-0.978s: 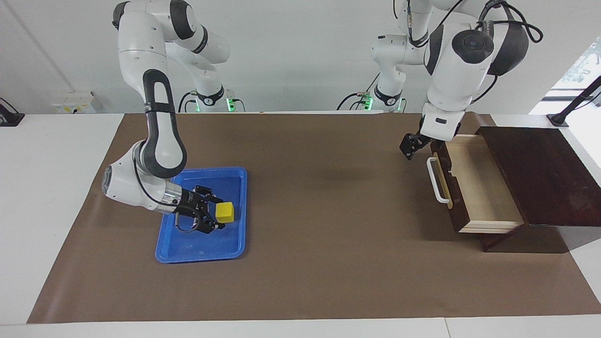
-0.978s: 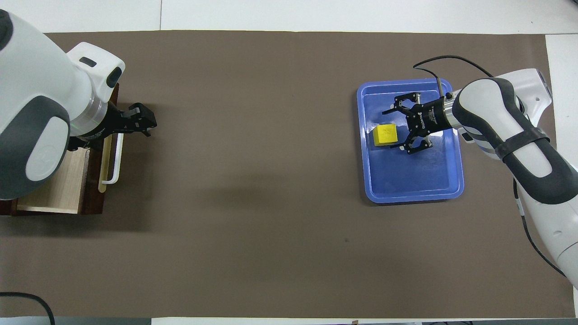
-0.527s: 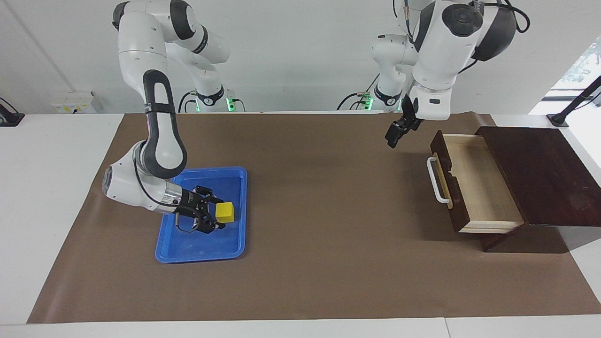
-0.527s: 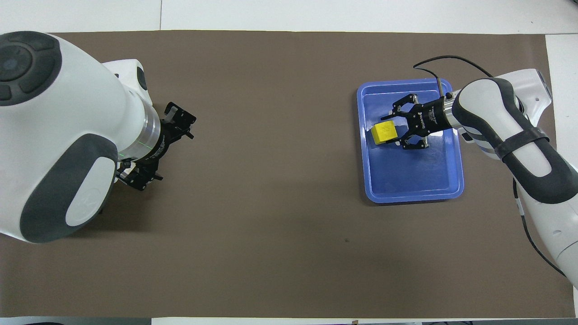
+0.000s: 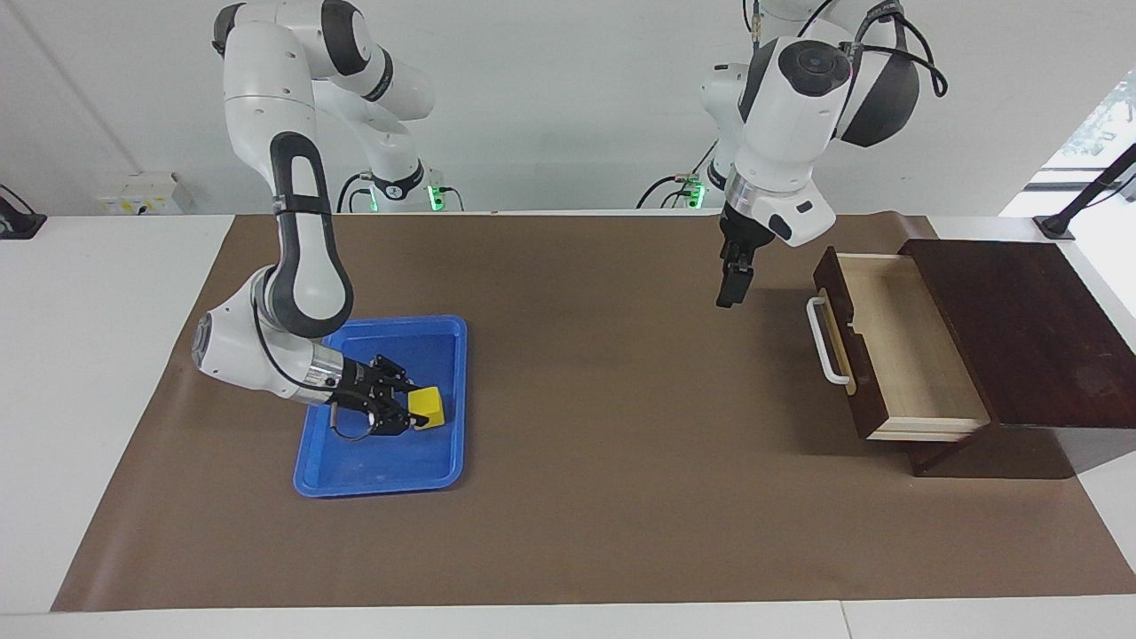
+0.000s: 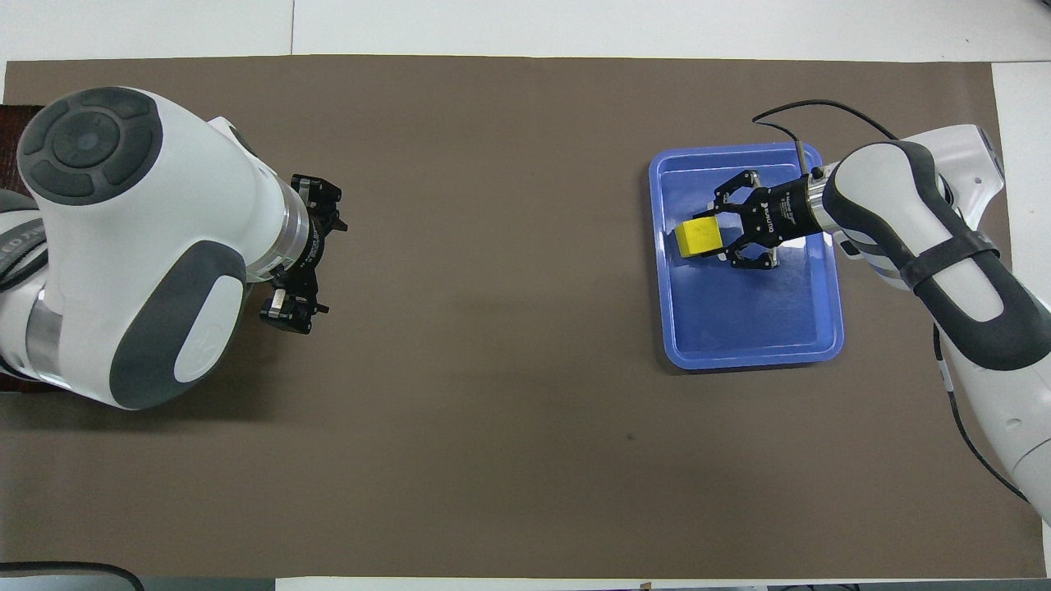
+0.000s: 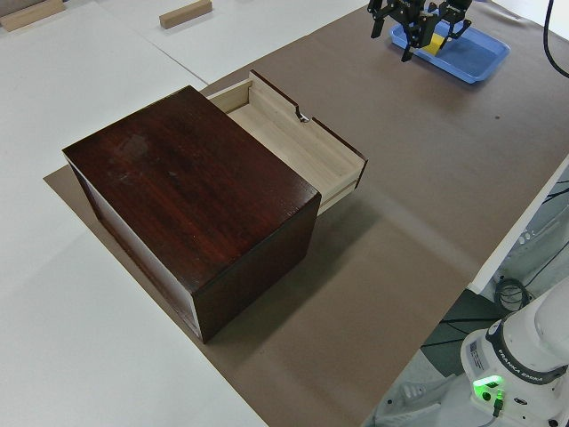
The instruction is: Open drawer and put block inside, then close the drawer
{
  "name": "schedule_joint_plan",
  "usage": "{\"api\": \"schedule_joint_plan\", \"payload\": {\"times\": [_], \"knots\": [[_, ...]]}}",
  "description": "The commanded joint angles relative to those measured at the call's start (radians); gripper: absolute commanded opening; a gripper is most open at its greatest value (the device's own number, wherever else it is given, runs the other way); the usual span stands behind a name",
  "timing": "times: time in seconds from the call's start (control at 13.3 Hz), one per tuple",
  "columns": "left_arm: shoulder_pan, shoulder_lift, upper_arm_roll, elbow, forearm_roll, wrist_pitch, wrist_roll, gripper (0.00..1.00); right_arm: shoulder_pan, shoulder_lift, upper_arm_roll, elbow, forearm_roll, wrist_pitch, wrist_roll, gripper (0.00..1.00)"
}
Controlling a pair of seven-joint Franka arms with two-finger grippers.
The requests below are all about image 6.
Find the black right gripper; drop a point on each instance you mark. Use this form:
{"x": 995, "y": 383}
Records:
{"x": 780, "y": 215}

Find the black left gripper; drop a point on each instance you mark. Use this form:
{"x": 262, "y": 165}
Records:
{"x": 314, "y": 246}

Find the yellow cube block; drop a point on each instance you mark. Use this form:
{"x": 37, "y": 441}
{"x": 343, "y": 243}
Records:
{"x": 699, "y": 238}

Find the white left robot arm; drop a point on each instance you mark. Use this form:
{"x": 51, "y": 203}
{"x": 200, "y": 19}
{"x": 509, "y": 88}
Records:
{"x": 164, "y": 230}

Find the blue plastic tray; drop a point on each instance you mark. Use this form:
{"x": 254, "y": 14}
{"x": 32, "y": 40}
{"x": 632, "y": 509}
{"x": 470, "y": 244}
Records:
{"x": 755, "y": 320}

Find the brown table mat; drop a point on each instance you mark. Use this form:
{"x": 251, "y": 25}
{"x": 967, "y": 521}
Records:
{"x": 493, "y": 328}

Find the dark brown wooden cabinet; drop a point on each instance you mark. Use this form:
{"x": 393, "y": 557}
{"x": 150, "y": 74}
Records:
{"x": 16, "y": 117}

